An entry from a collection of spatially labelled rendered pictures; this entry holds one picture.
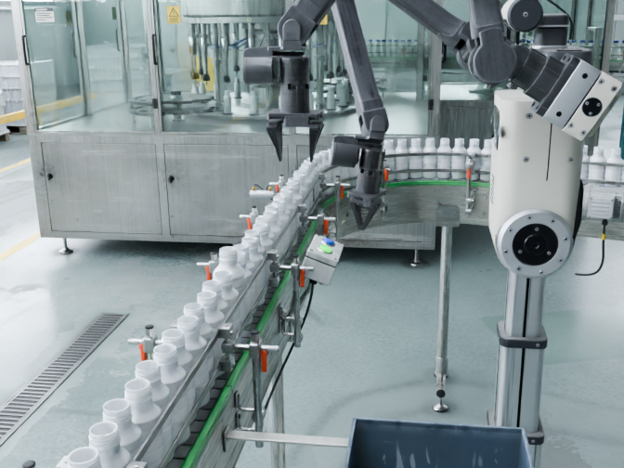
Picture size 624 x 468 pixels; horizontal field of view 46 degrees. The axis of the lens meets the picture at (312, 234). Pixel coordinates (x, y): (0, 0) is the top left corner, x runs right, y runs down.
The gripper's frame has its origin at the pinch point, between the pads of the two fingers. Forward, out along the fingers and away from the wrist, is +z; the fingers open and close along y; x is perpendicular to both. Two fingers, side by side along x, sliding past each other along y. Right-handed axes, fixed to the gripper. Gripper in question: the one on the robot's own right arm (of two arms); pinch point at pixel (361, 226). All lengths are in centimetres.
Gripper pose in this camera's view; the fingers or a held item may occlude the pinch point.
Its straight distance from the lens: 180.6
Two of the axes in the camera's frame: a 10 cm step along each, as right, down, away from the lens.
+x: 8.9, 2.5, -3.7
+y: -4.3, 2.4, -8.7
